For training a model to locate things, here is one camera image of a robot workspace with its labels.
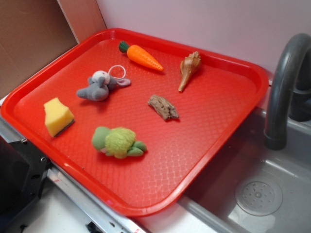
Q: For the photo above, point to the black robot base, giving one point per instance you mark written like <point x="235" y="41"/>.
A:
<point x="23" y="169"/>

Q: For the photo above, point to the orange toy carrot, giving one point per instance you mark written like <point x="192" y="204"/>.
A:
<point x="140" y="56"/>

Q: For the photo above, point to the brown driftwood piece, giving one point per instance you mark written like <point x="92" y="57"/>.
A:
<point x="163" y="107"/>

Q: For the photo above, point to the red plastic tray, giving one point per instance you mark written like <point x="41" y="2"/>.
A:
<point x="217" y="99"/>

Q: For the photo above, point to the green plush turtle toy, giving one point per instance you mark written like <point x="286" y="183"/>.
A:
<point x="117" y="142"/>

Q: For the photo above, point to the brown spiral seashell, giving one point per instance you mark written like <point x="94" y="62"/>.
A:
<point x="188" y="67"/>

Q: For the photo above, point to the grey plush bunny toy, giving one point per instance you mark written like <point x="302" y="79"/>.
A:
<point x="101" y="83"/>

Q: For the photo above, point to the yellow sponge piece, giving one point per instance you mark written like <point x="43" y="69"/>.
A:
<point x="57" y="117"/>

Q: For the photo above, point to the grey toy sink basin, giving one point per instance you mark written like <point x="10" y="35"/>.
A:
<point x="248" y="188"/>

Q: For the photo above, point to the grey toy faucet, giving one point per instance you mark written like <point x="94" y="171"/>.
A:
<point x="290" y="95"/>

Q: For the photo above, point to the brown cardboard panel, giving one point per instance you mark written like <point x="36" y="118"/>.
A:
<point x="33" y="33"/>

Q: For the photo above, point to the silver metal rail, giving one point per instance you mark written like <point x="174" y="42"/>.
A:
<point x="101" y="216"/>

